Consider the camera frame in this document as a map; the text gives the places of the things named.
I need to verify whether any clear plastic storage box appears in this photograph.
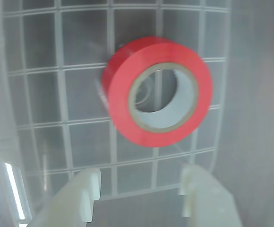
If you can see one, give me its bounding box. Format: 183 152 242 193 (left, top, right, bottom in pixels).
0 0 274 227

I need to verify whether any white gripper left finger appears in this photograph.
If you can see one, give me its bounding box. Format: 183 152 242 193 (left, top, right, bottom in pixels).
30 167 102 227

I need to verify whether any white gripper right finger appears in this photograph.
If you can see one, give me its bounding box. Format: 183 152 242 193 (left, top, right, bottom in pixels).
179 164 244 227

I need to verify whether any red tape roll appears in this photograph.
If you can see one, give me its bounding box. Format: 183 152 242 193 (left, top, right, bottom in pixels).
101 35 214 148

